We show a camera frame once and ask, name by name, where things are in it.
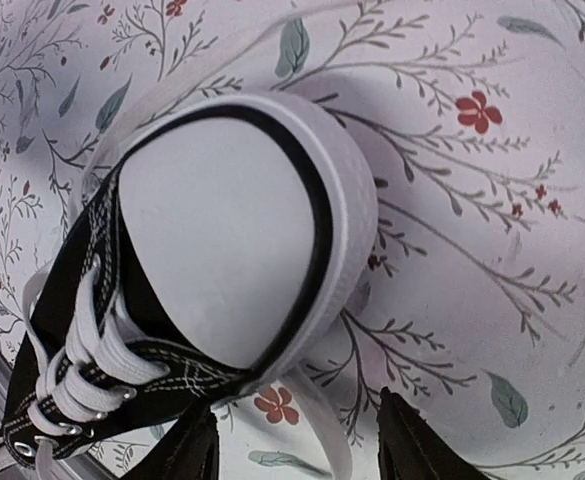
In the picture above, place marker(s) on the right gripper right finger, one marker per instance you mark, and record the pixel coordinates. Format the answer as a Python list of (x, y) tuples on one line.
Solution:
[(409, 449)]

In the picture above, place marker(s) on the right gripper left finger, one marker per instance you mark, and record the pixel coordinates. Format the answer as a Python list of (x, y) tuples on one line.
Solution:
[(191, 447)]

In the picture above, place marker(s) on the black canvas sneaker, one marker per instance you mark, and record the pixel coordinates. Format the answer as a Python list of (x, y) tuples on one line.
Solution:
[(217, 251)]

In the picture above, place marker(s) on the floral patterned table mat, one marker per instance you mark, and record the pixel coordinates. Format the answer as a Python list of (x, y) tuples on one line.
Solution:
[(473, 115)]

